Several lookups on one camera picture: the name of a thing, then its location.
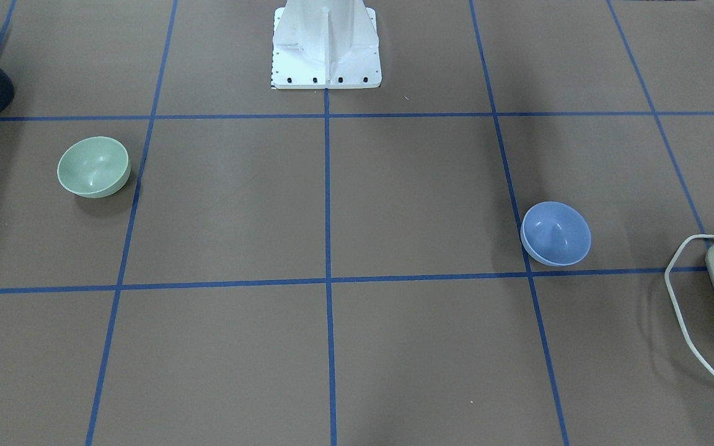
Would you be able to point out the blue bowl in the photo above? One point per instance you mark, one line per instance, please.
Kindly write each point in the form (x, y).
(555, 234)

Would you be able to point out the green bowl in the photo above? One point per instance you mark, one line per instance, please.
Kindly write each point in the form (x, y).
(94, 168)

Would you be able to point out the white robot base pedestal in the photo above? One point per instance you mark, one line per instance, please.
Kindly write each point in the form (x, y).
(325, 45)

